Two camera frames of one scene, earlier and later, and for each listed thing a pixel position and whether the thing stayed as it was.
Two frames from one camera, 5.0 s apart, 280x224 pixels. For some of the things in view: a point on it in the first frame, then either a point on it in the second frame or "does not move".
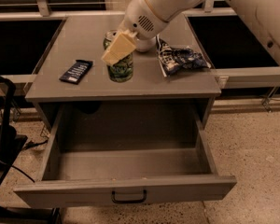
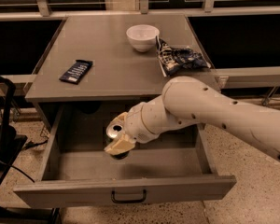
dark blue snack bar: [77, 71] does not move
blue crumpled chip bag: [173, 60] does not move
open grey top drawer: [126, 153] does not move
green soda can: [121, 71] to [107, 144]
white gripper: [140, 16] to [135, 124]
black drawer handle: [131, 201] does not move
